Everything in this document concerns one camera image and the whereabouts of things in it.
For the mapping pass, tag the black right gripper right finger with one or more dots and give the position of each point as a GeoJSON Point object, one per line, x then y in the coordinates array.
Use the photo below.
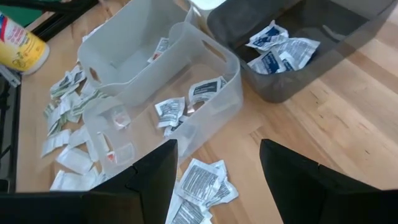
{"type": "Point", "coordinates": [311, 196]}

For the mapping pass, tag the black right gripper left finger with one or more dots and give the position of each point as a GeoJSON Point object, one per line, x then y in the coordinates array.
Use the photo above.
{"type": "Point", "coordinates": [146, 193]}

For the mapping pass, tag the white packet black text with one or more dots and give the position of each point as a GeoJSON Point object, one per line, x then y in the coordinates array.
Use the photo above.
{"type": "Point", "coordinates": [186, 214]}
{"type": "Point", "coordinates": [227, 189]}
{"type": "Point", "coordinates": [169, 112]}
{"type": "Point", "coordinates": [298, 53]}
{"type": "Point", "coordinates": [199, 182]}

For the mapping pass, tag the clear red print packet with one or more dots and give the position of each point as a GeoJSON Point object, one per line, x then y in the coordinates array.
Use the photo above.
{"type": "Point", "coordinates": [121, 154]}

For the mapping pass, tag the narrow white strip packet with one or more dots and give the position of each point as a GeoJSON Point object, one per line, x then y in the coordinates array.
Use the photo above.
{"type": "Point", "coordinates": [92, 149]}

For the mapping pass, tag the translucent white packet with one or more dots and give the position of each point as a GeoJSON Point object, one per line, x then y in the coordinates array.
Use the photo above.
{"type": "Point", "coordinates": [177, 129]}

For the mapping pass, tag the white paper packet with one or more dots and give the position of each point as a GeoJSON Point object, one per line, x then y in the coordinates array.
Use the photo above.
{"type": "Point", "coordinates": [74, 182]}
{"type": "Point", "coordinates": [79, 137]}
{"type": "Point", "coordinates": [56, 143]}
{"type": "Point", "coordinates": [74, 160]}

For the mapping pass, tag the small red dot packet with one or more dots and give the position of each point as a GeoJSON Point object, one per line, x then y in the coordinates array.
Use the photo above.
{"type": "Point", "coordinates": [121, 118]}

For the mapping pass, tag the clear plastic bin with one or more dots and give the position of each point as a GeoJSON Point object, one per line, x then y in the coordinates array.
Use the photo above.
{"type": "Point", "coordinates": [214, 121]}

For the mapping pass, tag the green stripe packet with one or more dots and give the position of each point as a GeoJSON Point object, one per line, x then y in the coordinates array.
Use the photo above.
{"type": "Point", "coordinates": [57, 118]}
{"type": "Point", "coordinates": [90, 102]}

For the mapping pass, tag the black label packet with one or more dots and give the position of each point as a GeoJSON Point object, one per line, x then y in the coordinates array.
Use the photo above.
{"type": "Point", "coordinates": [205, 90]}

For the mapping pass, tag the dark print packet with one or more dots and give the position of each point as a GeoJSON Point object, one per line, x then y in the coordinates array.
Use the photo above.
{"type": "Point", "coordinates": [62, 85]}
{"type": "Point", "coordinates": [78, 75]}

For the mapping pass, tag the blue print packet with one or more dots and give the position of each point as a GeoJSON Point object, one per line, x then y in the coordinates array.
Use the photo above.
{"type": "Point", "coordinates": [267, 35]}
{"type": "Point", "coordinates": [269, 63]}

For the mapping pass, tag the light grey plastic bin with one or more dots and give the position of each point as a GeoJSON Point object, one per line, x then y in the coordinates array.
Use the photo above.
{"type": "Point", "coordinates": [118, 46]}

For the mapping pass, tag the dark smoked plastic bin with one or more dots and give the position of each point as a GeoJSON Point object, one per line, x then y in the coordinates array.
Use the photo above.
{"type": "Point", "coordinates": [342, 40]}

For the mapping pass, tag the yellow wipes canister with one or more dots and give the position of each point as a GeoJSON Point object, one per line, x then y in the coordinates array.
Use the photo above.
{"type": "Point", "coordinates": [21, 46]}

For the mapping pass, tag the grey metal bracket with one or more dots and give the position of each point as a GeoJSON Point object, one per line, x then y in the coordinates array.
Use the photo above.
{"type": "Point", "coordinates": [9, 76]}

